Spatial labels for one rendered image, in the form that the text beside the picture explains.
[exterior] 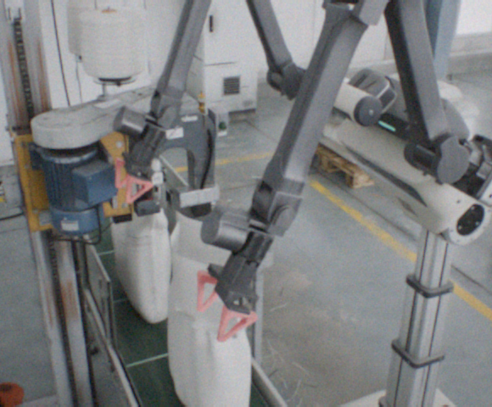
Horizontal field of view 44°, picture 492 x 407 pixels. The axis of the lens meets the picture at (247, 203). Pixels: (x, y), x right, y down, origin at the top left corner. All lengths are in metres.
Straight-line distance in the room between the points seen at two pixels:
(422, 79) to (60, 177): 1.01
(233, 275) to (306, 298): 2.34
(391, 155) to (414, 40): 0.49
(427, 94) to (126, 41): 0.83
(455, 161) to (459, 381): 1.95
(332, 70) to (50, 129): 0.88
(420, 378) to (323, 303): 1.40
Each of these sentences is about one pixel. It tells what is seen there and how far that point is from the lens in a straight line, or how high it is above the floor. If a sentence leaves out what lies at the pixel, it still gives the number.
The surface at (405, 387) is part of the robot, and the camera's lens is 2.08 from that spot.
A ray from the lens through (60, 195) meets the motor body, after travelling 1.76.
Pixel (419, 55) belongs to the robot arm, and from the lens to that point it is 1.10.
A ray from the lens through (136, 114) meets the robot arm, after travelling 1.54.
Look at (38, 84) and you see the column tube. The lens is 1.89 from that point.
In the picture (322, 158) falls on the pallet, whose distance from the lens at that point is 4.94.
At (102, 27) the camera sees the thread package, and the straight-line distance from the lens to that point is 1.64.
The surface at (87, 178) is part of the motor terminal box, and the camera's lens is 1.64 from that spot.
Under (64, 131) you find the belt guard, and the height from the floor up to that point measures 1.41.
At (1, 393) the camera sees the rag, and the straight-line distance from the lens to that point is 2.94.
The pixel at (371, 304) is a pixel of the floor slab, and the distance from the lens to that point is 3.40.
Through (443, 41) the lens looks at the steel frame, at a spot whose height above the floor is 0.51.
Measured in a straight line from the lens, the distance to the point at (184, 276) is 1.79.
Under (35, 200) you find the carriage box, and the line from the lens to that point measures 1.95.
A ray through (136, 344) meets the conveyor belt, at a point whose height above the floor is 0.38.
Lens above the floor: 1.96
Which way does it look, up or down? 27 degrees down
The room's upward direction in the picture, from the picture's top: 1 degrees clockwise
